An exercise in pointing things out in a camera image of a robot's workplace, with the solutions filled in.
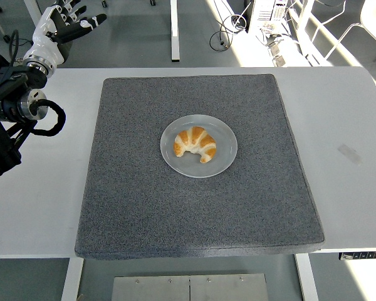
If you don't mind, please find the table height control panel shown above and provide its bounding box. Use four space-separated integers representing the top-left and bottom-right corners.
338 250 376 261

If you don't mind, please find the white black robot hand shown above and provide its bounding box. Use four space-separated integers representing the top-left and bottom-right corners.
22 0 108 70

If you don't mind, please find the white desk leg with foot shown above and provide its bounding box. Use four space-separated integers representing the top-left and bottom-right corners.
23 0 43 29

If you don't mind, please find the grey speckled mat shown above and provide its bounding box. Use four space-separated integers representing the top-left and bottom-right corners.
74 73 326 260

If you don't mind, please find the white power strip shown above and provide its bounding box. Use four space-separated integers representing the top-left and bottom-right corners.
266 40 291 68

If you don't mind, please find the round grey plate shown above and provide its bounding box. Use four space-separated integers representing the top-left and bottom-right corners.
160 114 239 179

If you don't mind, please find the grey metal plate with screws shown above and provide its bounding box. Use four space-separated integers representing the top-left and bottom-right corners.
111 273 269 301

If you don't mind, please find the white table leg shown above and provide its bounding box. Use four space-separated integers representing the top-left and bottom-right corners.
294 252 320 301
60 258 85 301

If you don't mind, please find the golden croissant bread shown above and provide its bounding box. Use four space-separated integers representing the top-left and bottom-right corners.
174 125 217 164

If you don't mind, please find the white straight desk leg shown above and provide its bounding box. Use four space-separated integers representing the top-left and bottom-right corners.
170 0 180 62

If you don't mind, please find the white chair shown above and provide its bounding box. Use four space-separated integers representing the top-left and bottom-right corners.
335 0 376 85

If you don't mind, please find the white computer tower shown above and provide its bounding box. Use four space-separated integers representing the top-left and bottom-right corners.
247 0 291 34

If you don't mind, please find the clear tape strip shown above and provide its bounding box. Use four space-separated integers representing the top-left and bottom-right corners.
337 143 363 167

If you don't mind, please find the black coiled floor cable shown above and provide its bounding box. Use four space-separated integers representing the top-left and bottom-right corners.
209 14 249 51

